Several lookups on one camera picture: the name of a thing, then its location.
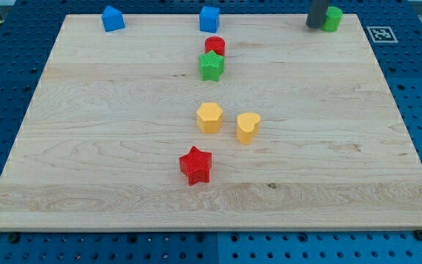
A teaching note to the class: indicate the yellow hexagon block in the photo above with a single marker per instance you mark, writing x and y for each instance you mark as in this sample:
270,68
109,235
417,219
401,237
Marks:
209,118

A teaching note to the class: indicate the red star block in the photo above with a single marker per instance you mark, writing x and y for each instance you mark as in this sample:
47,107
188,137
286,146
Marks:
196,166

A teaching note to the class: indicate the yellow heart block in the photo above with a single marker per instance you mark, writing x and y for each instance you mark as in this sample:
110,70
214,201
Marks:
247,127

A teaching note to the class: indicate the light wooden board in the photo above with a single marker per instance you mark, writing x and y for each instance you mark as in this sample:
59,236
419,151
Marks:
99,147

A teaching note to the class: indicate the green star block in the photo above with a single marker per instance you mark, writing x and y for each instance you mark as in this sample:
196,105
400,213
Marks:
211,66

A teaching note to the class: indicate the red cylinder block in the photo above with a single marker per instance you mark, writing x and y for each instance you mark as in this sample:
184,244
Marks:
216,44

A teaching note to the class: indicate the blue cube block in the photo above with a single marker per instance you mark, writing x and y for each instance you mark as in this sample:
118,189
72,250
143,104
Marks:
209,19

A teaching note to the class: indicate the blue pentagon block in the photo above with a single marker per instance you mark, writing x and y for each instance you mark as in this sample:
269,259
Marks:
112,19

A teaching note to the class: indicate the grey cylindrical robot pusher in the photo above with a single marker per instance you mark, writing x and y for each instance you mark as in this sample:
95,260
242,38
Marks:
317,13

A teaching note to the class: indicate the green cylinder block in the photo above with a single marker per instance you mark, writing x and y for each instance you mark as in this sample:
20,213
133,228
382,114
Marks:
332,19

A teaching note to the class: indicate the white fiducial marker tag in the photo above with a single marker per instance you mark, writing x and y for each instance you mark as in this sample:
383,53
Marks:
381,34

